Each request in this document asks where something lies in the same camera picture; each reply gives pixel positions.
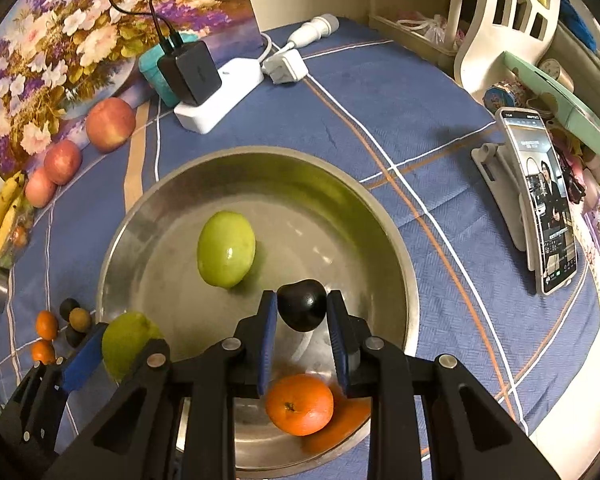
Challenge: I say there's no dark plum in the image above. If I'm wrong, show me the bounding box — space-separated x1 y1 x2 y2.
59 298 80 323
65 325 86 349
276 280 327 333

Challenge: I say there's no brown kiwi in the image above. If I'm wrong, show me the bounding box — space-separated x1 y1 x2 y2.
69 307 92 334

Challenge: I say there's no green mango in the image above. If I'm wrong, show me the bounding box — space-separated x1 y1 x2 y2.
102 311 163 382
197 210 257 289

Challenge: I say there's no orange mandarin front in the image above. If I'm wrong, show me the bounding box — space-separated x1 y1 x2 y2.
31 339 56 365

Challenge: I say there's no orange mandarin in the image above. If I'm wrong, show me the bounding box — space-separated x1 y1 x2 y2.
31 339 56 365
264 374 335 437
35 310 59 341

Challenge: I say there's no steel bowl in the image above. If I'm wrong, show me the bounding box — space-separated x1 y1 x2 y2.
95 145 422 480

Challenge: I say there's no yellow banana bunch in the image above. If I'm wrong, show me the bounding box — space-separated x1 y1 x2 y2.
0 171 27 253

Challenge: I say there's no clear plastic fruit tray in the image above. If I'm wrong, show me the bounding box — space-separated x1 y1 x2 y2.
0 200 35 269

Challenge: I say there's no pale red apple left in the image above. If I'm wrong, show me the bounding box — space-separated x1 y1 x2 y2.
24 167 57 209

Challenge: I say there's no green mango in bowl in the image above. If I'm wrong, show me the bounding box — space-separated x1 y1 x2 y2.
197 210 257 289

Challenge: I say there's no red apple middle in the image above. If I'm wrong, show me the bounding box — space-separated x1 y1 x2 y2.
44 139 82 185

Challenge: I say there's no red apple right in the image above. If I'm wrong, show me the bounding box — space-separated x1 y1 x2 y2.
85 98 135 153

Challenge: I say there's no smartphone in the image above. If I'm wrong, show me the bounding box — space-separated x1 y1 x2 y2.
496 107 578 296

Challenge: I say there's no blue plaid tablecloth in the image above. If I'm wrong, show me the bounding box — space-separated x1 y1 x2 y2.
0 21 600 430

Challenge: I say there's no teal tin box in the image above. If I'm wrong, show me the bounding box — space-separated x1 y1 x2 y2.
138 34 198 106

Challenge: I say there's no black power adapter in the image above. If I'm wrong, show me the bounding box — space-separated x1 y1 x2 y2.
157 40 222 106

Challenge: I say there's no white power strip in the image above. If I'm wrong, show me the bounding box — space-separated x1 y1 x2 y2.
174 58 264 134

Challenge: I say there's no flower painting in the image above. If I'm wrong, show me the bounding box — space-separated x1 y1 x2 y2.
0 0 262 179

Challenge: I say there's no white plug adapter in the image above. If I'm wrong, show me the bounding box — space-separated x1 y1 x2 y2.
262 49 309 84

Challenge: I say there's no white socket connector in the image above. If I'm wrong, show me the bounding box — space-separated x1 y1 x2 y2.
287 13 339 49

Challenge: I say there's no white chair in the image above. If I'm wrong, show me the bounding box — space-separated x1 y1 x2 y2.
454 0 560 102

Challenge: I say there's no black charging cable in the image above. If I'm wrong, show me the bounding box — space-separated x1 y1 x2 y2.
104 0 186 57

